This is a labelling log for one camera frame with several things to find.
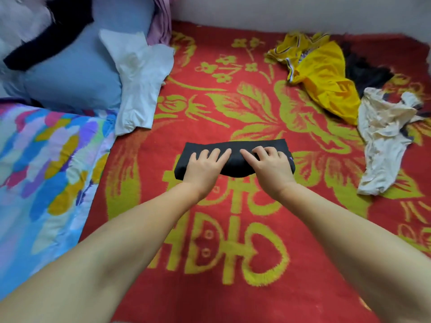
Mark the pale blue pillow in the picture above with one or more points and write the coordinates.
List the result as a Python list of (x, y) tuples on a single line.
[(74, 77)]

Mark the person's right forearm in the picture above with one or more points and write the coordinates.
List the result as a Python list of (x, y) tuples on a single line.
[(363, 259)]

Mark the pile of mixed clothes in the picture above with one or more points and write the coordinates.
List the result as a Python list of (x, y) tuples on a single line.
[(323, 70)]

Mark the person's left forearm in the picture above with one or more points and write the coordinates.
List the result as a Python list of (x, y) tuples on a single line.
[(94, 265)]

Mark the black shorts with green print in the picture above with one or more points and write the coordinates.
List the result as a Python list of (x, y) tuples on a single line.
[(236, 158)]

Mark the person's right hand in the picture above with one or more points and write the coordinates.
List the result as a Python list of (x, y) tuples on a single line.
[(273, 175)]

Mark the blue patterned pillow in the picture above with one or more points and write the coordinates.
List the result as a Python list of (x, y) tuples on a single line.
[(47, 178)]

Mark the white tufted headboard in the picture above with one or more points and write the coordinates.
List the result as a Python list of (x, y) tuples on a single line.
[(13, 16)]

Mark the red and yellow blanket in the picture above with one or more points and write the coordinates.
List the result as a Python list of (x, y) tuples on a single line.
[(222, 259)]

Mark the wide pink curtain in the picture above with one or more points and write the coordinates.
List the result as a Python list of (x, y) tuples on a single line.
[(161, 20)]

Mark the person's left hand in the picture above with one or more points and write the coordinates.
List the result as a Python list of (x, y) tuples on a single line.
[(203, 175)]

